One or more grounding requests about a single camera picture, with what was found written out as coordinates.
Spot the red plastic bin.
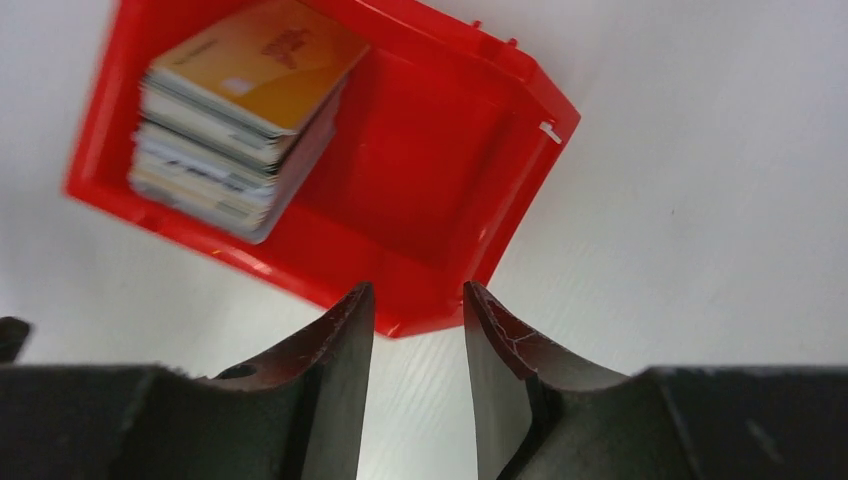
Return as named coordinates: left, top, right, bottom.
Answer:
left=65, top=1, right=580, bottom=337

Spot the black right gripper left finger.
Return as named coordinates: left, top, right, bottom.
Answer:
left=1, top=283, right=375, bottom=479

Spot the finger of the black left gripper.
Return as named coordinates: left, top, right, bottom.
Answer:
left=0, top=316, right=32, bottom=363

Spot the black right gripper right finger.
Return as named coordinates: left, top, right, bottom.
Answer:
left=463, top=282, right=847, bottom=479

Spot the stack of credit cards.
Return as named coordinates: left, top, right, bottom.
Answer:
left=127, top=1, right=369, bottom=244

